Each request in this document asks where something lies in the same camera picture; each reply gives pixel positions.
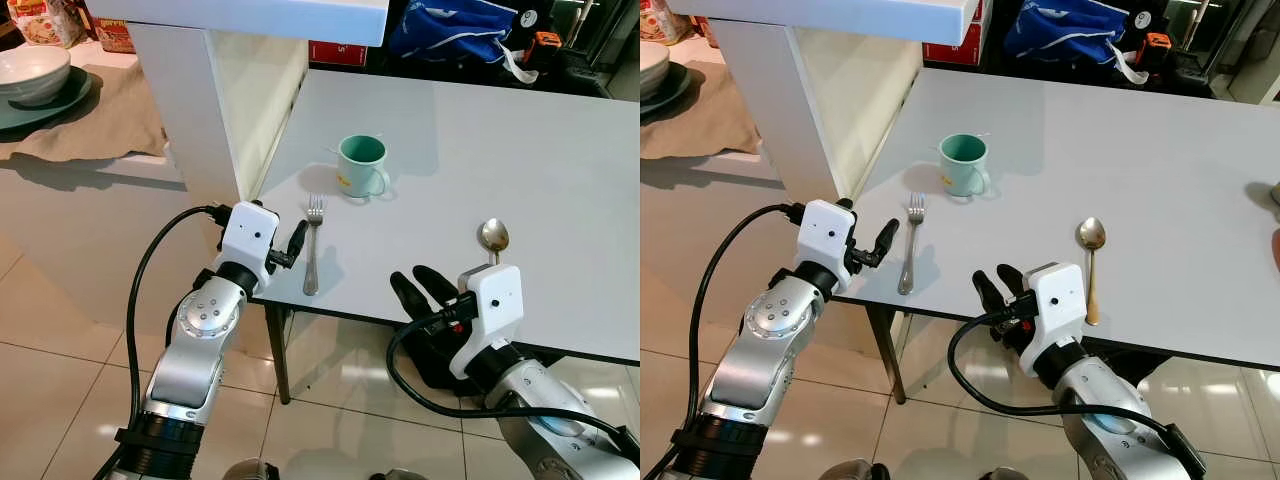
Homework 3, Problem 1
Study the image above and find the dark metal table leg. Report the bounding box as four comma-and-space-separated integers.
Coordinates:
866, 303, 908, 406
264, 304, 293, 407

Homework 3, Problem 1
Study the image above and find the orange and black device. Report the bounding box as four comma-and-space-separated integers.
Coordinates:
529, 31, 564, 73
1142, 31, 1174, 71

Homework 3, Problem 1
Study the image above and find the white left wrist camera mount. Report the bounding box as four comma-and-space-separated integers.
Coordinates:
799, 199, 859, 287
217, 201, 282, 294

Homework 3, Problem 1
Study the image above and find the dark green plate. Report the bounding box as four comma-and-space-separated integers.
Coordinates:
640, 62, 694, 127
0, 66, 94, 132

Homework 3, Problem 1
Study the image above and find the blue bag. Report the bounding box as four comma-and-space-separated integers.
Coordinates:
387, 0, 519, 64
1002, 0, 1133, 64

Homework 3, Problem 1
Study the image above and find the red box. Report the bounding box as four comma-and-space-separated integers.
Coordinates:
921, 0, 987, 67
308, 40, 369, 68

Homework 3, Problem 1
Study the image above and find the metal spoon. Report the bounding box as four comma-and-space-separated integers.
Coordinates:
1076, 216, 1108, 328
477, 218, 511, 267

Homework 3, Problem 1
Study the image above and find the beige cloth placemat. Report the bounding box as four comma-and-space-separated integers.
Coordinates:
0, 63, 169, 165
640, 60, 763, 162

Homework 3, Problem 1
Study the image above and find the silver metal fork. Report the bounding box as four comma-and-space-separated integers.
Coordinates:
302, 194, 327, 297
897, 192, 927, 297

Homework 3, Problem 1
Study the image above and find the white bag strap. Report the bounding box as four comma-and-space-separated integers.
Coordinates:
1108, 43, 1151, 85
498, 43, 538, 85

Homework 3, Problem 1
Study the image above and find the printed food package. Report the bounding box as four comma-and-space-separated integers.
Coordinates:
640, 0, 698, 47
4, 0, 87, 50

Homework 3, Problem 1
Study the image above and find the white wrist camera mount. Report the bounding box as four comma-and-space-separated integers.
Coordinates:
449, 264, 524, 382
799, 199, 859, 287
217, 201, 282, 294
1018, 262, 1089, 378

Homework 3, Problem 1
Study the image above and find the white ceramic bowl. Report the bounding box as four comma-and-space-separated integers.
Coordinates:
0, 44, 74, 109
640, 40, 672, 102

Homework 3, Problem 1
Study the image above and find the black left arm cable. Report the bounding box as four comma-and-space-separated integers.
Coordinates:
95, 204, 223, 480
645, 202, 805, 480

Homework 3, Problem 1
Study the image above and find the white counter with pillar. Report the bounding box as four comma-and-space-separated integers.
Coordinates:
640, 0, 979, 361
0, 0, 391, 356

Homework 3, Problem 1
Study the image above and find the green ceramic mug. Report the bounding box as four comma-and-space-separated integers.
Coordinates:
334, 133, 392, 200
937, 132, 992, 199

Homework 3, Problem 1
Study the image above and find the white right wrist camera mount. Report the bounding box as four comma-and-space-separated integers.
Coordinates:
1018, 262, 1089, 378
449, 264, 524, 382

